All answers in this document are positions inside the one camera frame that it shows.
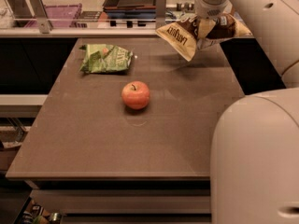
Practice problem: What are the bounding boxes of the items in open drawer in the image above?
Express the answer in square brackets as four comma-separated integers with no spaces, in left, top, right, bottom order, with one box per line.
[17,200,62,224]

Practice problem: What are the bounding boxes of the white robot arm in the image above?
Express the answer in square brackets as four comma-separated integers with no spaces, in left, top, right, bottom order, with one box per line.
[195,0,299,224]

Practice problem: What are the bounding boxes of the dark tray stack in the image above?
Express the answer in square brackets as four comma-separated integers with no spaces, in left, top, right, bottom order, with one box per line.
[103,0,156,20]

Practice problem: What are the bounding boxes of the metal rail bracket middle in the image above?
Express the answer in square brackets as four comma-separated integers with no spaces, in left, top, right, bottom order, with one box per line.
[156,0,166,28]

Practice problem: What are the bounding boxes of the metal rail bracket left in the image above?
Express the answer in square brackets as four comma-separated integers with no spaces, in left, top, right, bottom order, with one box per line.
[29,0,52,34]

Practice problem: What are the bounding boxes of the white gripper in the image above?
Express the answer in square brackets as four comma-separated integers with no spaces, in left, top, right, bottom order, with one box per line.
[195,0,229,38]

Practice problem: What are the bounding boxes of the brown chip bag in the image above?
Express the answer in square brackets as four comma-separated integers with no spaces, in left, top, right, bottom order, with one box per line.
[156,13,251,62]

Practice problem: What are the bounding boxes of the red apple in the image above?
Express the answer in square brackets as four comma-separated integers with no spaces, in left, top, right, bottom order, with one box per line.
[121,81,150,110]

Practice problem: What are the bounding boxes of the purple plastic crate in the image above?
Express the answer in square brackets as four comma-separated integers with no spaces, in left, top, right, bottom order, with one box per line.
[24,3,83,29]

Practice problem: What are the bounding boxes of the metal rail bracket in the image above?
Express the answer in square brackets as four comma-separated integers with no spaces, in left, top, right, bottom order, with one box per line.
[29,0,52,34]
[156,0,166,28]

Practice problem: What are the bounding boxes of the green chip bag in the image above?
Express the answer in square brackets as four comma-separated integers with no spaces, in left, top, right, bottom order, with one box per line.
[80,44,133,74]

